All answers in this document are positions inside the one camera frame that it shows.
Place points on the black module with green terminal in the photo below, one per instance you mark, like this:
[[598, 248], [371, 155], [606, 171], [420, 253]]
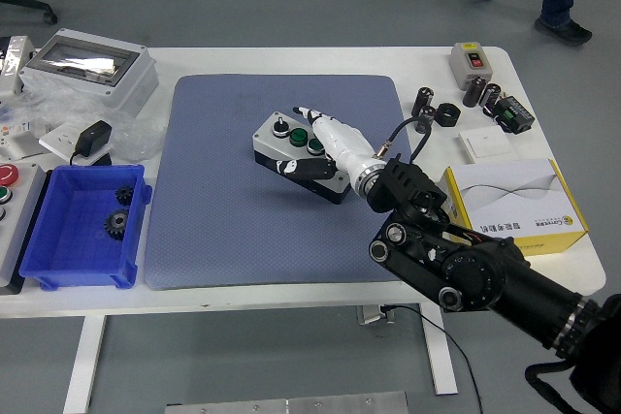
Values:
[[516, 116]]

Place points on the white table leg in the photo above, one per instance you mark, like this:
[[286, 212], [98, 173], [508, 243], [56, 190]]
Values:
[[85, 365], [441, 360]]

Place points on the blue-grey table mat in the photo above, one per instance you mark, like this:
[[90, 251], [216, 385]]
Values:
[[218, 220]]

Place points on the clear plastic bag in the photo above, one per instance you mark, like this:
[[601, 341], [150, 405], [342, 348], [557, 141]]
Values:
[[131, 135]]

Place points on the black power adapter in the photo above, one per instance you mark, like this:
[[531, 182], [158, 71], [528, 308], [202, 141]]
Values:
[[94, 136]]

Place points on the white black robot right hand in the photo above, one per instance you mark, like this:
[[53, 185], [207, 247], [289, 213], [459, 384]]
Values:
[[339, 140]]

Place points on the white wall switch panel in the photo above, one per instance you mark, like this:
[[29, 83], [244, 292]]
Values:
[[485, 142]]

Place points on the grey emergency-stop control box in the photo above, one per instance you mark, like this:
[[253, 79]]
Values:
[[19, 220]]

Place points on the grey under-table bracket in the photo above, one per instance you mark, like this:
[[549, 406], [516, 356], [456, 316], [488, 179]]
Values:
[[371, 313]]

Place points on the grey metal plate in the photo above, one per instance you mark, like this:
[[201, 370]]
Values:
[[291, 404]]

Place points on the white device with foil label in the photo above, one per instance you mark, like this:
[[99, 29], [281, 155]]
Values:
[[14, 65]]

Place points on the small black bevel gear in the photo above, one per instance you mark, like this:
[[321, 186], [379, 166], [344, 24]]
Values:
[[125, 196]]

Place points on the grey four-button control box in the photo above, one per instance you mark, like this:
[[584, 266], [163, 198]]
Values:
[[266, 135]]

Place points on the yellow white cardboard box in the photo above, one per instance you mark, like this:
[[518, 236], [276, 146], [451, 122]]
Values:
[[514, 191]]

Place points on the large black bevel gear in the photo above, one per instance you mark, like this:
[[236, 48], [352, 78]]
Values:
[[116, 224]]

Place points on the small white orange-marked box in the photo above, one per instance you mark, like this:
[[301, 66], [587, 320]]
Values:
[[19, 142]]

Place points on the grey red-black switch box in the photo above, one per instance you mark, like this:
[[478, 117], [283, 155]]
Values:
[[463, 72]]

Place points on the blue plastic bin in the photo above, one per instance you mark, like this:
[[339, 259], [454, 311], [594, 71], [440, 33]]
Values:
[[73, 239]]

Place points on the white wall socket panel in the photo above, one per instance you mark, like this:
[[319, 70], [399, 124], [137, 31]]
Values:
[[55, 140]]

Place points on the grey enclosure with clear lid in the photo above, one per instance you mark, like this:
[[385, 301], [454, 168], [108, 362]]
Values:
[[131, 84]]

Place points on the black cylindrical capacitor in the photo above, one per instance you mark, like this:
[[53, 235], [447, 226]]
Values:
[[423, 101], [474, 91], [491, 98], [425, 119]]

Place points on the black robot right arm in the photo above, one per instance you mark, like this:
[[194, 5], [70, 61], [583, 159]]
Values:
[[485, 273]]

